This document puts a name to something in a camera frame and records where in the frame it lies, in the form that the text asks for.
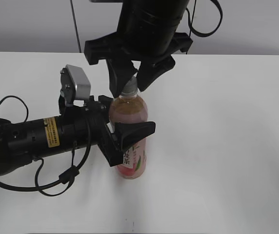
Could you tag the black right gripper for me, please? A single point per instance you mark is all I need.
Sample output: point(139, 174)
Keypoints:
point(119, 58)

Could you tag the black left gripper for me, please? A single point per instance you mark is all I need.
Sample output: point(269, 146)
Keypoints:
point(87, 126)

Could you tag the peach oolong tea bottle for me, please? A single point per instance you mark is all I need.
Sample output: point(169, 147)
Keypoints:
point(130, 109)

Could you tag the white bottle cap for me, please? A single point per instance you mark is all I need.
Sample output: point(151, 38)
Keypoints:
point(131, 87)

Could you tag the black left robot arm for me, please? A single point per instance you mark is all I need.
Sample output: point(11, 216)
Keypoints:
point(21, 143)

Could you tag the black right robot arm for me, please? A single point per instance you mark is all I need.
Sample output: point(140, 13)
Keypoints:
point(143, 44)

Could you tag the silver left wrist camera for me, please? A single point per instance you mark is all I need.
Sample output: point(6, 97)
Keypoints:
point(75, 84)

